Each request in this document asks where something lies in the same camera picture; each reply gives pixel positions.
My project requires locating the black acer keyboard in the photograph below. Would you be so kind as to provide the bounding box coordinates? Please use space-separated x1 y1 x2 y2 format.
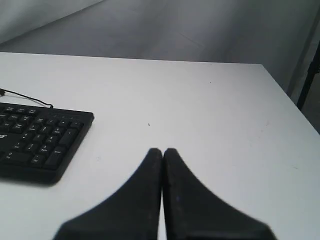
0 103 94 185

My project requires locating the black stand pole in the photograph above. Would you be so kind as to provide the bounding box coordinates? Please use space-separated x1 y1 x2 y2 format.
296 44 320 111

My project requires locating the black keyboard USB cable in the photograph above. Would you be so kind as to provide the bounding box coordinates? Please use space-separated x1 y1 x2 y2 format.
0 88 54 109

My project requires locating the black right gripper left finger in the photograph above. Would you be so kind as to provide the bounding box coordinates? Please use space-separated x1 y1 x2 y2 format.
54 148 162 240

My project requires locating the grey backdrop cloth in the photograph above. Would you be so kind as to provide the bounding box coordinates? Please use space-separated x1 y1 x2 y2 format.
0 0 320 100

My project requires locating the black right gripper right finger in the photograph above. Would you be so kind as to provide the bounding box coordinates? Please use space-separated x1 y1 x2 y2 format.
162 148 276 240

